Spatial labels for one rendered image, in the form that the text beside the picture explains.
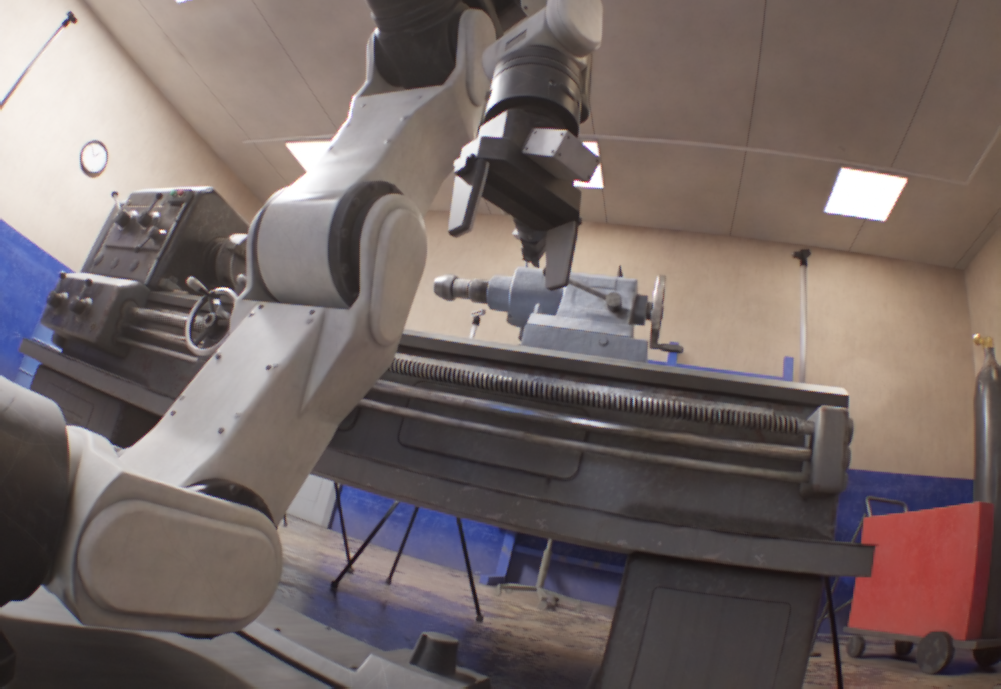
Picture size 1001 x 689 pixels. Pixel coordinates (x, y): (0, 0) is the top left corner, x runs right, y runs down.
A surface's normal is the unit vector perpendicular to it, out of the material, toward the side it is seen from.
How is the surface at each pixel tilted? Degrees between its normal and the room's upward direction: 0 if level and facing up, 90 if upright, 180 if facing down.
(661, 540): 90
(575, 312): 66
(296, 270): 140
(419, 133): 90
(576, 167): 117
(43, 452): 51
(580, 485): 90
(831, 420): 90
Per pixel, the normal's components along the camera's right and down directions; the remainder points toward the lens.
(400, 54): -0.28, 0.83
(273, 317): -0.22, -0.74
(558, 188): 0.68, -0.18
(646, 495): -0.23, -0.43
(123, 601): 0.91, 0.07
